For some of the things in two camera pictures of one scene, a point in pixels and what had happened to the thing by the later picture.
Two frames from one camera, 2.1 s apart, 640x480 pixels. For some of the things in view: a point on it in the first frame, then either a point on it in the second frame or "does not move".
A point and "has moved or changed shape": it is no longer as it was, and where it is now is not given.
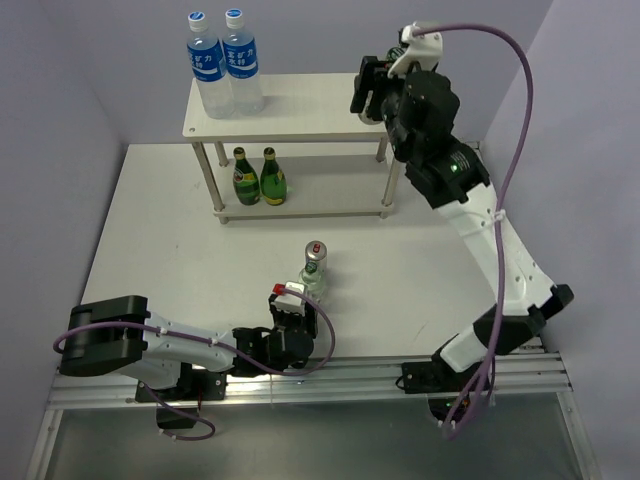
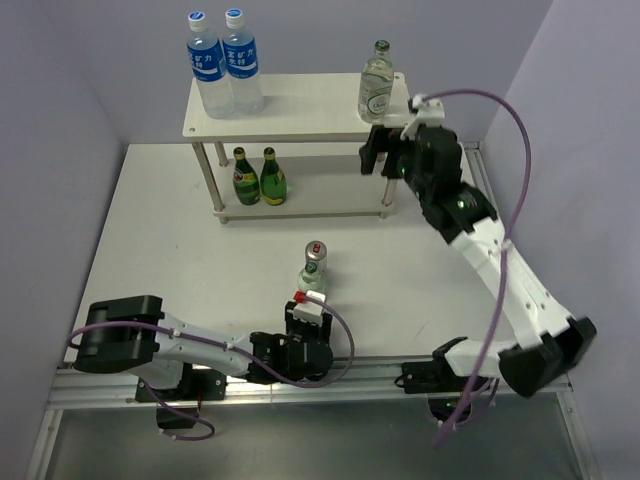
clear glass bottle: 313,280 does not move
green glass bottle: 245,181 does not move
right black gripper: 372,76 → 381,139
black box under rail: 167,418 does not move
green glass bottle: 273,186 does not move
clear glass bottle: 392,56 has moved or changed shape
